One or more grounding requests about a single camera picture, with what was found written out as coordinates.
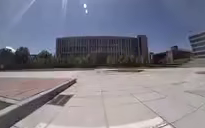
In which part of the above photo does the clump of green trees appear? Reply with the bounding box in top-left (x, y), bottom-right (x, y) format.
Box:
top-left (0, 46), bottom-right (56, 68)

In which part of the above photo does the low dark building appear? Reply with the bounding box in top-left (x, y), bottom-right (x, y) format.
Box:
top-left (149, 45), bottom-right (193, 65)

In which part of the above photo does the row of small trees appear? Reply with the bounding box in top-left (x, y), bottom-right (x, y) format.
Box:
top-left (54, 53), bottom-right (151, 66)

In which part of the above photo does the pale building with banded floors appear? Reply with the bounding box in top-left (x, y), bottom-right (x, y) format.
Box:
top-left (188, 28), bottom-right (205, 61)

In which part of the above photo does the dark drain grate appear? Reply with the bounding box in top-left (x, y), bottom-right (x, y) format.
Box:
top-left (47, 94), bottom-right (74, 107)

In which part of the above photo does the pale concrete slab plaza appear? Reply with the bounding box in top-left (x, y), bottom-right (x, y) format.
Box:
top-left (0, 67), bottom-right (205, 128)

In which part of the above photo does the red brick paving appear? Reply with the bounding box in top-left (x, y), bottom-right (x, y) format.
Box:
top-left (0, 77), bottom-right (73, 101)

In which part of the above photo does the dark low hedge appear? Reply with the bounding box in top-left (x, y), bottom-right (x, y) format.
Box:
top-left (0, 62), bottom-right (188, 71)

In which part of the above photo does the large dark building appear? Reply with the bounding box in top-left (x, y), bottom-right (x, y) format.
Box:
top-left (55, 34), bottom-right (150, 65)

